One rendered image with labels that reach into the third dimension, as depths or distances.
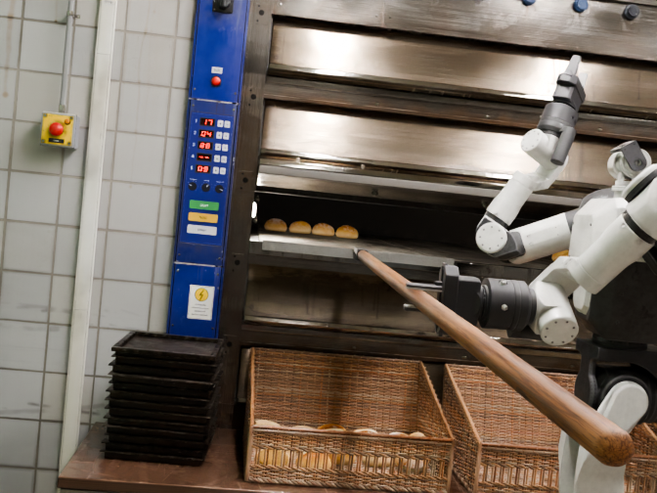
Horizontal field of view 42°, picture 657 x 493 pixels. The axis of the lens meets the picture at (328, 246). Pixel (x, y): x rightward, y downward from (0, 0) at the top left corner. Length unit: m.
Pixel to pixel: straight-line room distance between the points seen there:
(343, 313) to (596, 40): 1.20
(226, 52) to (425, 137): 0.68
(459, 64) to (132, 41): 1.02
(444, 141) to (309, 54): 0.51
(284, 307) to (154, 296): 0.41
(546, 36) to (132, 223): 1.44
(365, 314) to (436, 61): 0.84
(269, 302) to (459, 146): 0.78
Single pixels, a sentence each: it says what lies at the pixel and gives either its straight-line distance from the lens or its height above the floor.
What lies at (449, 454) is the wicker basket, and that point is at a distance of 2.37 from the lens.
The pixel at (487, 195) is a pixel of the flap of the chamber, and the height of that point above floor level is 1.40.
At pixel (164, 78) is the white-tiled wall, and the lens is 2.72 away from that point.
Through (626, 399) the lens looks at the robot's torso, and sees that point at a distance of 1.94.
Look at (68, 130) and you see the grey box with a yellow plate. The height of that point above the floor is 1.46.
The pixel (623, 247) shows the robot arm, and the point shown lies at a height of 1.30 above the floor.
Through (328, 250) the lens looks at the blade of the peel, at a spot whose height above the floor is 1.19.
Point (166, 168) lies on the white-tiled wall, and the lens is 2.70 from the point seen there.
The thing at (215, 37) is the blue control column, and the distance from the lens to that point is 2.70.
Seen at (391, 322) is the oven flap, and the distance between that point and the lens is 2.74.
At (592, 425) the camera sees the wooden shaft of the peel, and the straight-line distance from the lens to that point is 0.70.
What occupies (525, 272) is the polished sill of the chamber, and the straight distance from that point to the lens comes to 2.84.
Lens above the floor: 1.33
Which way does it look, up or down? 3 degrees down
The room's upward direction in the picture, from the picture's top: 6 degrees clockwise
